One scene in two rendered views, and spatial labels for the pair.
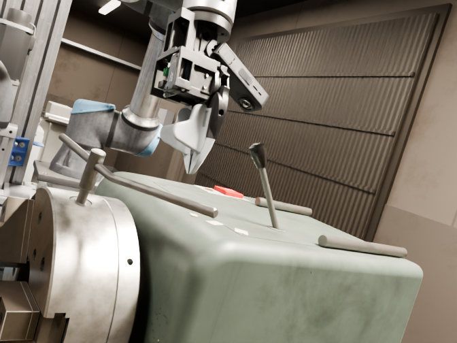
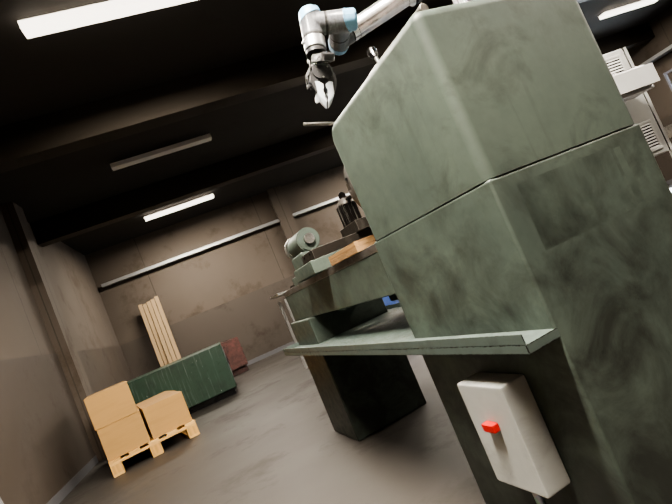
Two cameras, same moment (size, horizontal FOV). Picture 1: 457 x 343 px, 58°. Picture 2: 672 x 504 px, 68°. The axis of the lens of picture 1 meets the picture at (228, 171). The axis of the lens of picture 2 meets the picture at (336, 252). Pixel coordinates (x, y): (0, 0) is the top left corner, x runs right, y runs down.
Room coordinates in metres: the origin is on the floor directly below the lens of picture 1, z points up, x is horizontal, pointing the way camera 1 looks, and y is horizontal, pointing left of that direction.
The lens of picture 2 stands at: (0.79, -1.53, 0.79)
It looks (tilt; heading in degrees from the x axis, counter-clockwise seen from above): 3 degrees up; 104
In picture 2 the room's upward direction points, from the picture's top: 23 degrees counter-clockwise
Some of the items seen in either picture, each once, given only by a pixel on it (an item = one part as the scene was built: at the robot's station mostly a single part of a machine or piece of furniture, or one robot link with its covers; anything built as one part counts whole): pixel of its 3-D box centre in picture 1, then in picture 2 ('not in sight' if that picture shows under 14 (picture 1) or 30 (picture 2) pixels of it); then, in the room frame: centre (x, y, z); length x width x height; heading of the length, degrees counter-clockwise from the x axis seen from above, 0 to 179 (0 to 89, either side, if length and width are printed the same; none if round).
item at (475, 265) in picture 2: not in sight; (552, 335); (0.90, -0.10, 0.43); 0.60 x 0.48 x 0.86; 126
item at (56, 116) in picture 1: (52, 135); not in sight; (7.61, 3.33, 0.59); 2.40 x 0.60 x 1.18; 30
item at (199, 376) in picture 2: not in sight; (177, 386); (-3.63, 4.59, 0.33); 1.74 x 1.54 x 0.66; 120
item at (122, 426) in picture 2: not in sight; (139, 413); (-2.79, 2.71, 0.36); 1.22 x 0.87 x 0.72; 128
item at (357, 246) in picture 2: not in sight; (380, 239); (0.49, 0.44, 0.89); 0.36 x 0.30 x 0.04; 36
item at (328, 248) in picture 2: not in sight; (348, 242); (0.30, 0.73, 0.95); 0.43 x 0.18 x 0.04; 36
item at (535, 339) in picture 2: not in sight; (407, 322); (0.44, 0.50, 0.53); 2.10 x 0.60 x 0.02; 126
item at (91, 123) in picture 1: (92, 122); not in sight; (1.24, 0.43, 1.33); 0.13 x 0.12 x 0.14; 108
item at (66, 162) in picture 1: (79, 158); not in sight; (1.23, 0.44, 1.21); 0.15 x 0.15 x 0.10
